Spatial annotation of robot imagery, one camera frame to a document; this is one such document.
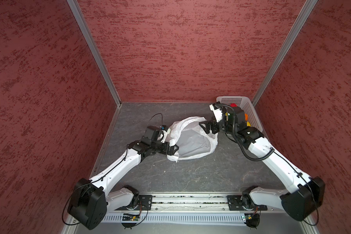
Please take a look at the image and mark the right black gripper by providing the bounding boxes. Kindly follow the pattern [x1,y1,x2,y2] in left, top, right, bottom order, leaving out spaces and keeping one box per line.
[199,114,237,135]

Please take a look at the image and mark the white plastic bag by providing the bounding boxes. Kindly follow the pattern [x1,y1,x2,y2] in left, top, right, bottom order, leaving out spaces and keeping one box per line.
[166,117,218,162]

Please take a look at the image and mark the white perforated plastic basket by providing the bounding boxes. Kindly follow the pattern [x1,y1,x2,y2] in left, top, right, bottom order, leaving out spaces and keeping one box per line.
[216,96,264,132]

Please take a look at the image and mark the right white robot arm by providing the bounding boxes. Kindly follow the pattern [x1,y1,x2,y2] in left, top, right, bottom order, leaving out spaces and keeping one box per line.
[199,120,326,221]

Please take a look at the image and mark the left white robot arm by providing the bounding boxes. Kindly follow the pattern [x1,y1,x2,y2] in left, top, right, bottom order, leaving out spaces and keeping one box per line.
[64,141,179,230]

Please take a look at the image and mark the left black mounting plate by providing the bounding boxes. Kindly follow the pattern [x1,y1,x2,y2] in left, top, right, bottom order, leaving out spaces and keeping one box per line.
[116,195,153,212]

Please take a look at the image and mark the black mounting plate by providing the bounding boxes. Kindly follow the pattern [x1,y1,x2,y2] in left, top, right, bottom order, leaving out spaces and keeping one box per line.
[116,195,153,212]
[227,195,268,212]

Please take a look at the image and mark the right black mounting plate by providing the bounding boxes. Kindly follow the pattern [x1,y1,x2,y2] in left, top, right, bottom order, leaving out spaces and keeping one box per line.
[227,195,268,212]

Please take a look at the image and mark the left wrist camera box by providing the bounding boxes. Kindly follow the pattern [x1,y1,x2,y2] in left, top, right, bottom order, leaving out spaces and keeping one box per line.
[141,126,168,145]

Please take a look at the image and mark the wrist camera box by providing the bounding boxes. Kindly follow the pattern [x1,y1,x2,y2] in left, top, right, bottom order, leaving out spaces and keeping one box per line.
[210,102,247,131]
[141,126,168,145]

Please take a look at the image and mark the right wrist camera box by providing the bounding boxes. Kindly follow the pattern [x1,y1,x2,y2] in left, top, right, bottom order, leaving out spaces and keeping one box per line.
[210,102,247,131]

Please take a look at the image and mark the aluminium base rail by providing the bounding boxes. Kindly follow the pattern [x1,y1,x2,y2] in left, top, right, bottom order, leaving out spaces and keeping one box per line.
[103,188,284,213]

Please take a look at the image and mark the perforated metal cable tray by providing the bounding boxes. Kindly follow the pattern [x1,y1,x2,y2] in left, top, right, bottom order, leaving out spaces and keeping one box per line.
[102,212,246,226]

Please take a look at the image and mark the right aluminium corner post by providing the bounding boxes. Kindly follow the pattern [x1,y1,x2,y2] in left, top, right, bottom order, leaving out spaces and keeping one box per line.
[252,0,318,106]

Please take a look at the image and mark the aluminium corner post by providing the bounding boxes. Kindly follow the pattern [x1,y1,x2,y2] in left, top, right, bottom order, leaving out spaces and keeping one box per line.
[252,0,318,106]
[67,0,122,108]

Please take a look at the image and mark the left aluminium corner post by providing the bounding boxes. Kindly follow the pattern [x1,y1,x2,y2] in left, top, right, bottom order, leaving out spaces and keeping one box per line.
[67,0,122,108]

